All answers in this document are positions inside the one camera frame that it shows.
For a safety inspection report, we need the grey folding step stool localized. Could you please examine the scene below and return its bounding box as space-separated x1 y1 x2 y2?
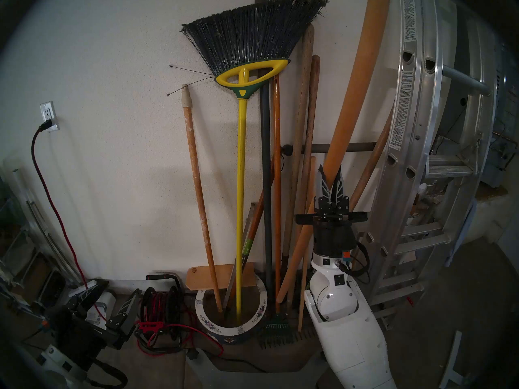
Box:
351 212 380 271

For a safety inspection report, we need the white plastic container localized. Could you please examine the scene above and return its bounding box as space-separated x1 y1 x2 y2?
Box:
87 292 116 326

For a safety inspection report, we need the grey metal appliance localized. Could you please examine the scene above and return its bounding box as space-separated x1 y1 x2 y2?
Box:
480 40 519 188

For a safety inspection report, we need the white wall outlet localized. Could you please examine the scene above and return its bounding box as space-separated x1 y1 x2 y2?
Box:
39 101 60 133

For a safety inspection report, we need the long dark grey pole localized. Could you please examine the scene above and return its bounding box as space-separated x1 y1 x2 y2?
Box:
253 0 273 288

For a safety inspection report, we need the red black power cord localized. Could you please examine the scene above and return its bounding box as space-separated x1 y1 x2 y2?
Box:
30 120 102 318

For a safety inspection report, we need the light smooth wooden dowel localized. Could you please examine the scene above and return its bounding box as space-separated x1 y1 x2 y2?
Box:
276 0 392 304

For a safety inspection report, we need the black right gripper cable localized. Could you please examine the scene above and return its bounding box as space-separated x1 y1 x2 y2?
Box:
337 242 371 278

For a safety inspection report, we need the aluminium extension ladder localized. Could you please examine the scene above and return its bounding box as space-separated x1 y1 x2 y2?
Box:
353 0 503 332

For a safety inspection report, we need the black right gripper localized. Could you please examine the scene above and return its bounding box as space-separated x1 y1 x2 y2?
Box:
295 165 369 259

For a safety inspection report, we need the slanted brown wooden handle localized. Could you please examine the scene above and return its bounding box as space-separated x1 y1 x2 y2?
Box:
350 103 395 211

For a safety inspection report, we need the orange-handled green rake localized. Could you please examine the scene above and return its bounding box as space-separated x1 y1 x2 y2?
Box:
259 76 294 350

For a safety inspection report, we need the metal wire rack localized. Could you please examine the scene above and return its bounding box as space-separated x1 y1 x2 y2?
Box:
0 190 84 312

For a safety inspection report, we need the orange handle with green label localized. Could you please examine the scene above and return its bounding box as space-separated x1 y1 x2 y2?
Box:
221 159 275 327

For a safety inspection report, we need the wooden pole with threaded tip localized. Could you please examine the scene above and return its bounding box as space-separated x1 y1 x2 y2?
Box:
180 83 224 314

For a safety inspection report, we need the black cord reel red cable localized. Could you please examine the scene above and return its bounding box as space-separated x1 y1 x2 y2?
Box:
135 272 223 357

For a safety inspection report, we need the black metal rake head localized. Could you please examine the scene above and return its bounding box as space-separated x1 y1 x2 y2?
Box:
294 325 319 342

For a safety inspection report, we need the white floral ceramic pot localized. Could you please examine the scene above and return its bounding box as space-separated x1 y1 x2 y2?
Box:
194 273 268 346

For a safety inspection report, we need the black T-handle garden tool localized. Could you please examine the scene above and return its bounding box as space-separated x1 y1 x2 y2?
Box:
281 142 377 156

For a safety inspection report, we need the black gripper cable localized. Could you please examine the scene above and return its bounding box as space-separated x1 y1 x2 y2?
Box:
87 358 129 389
337 242 371 278

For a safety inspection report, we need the yellow-handled black bristle broom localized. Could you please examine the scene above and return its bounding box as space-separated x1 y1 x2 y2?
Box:
180 0 329 324

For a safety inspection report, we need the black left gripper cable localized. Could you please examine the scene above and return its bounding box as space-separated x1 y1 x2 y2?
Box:
87 358 129 389

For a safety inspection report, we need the white power strip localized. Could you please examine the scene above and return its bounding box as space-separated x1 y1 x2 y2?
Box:
68 280 98 298

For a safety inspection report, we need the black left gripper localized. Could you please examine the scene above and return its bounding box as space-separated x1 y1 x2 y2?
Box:
45 280 141 370

